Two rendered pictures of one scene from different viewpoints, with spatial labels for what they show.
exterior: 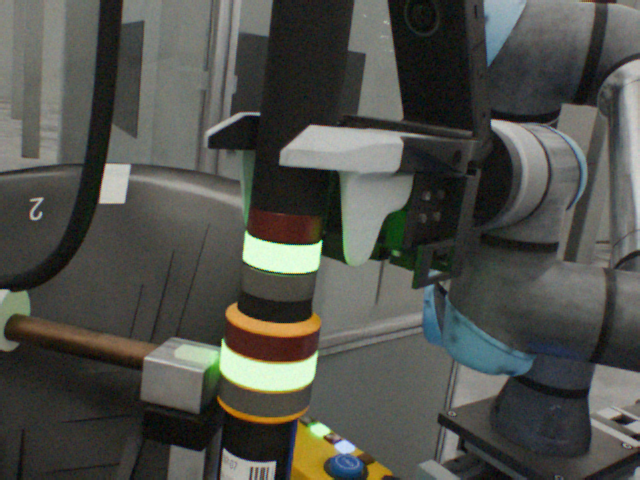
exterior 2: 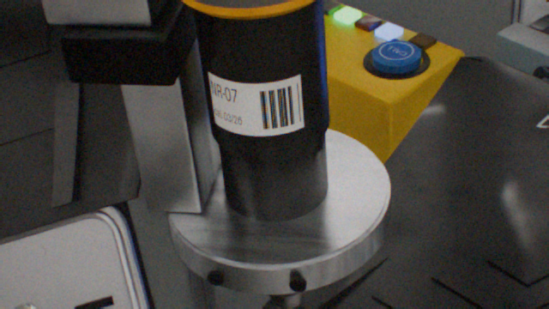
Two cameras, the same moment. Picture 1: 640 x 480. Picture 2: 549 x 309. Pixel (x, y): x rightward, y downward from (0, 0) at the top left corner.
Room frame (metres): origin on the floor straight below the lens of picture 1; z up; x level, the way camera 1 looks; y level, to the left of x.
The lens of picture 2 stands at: (0.06, 0.00, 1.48)
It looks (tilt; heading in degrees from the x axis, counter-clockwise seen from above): 37 degrees down; 3
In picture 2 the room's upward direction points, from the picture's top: 6 degrees counter-clockwise
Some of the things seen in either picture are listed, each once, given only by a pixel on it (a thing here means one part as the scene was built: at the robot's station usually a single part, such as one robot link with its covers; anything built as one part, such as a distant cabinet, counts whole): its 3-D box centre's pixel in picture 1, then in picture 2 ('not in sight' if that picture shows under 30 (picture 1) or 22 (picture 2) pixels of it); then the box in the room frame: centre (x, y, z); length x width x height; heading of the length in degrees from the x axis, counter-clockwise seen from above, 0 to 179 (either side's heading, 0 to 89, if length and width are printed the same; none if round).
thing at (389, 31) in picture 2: (345, 447); (389, 32); (0.75, -0.07, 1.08); 0.02 x 0.02 x 0.01; 44
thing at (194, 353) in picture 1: (195, 368); not in sight; (0.28, 0.05, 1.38); 0.02 x 0.02 x 0.02; 79
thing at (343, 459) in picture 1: (346, 466); (396, 57); (0.71, -0.07, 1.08); 0.04 x 0.04 x 0.02
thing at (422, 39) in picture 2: (365, 459); (422, 41); (0.73, -0.10, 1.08); 0.02 x 0.02 x 0.01; 44
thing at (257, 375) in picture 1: (268, 356); not in sight; (0.28, 0.01, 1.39); 0.04 x 0.04 x 0.01
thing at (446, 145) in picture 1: (418, 150); not in sight; (0.31, -0.04, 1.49); 0.09 x 0.05 x 0.02; 152
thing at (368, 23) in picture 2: (332, 438); (368, 23); (0.77, -0.06, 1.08); 0.02 x 0.02 x 0.01; 44
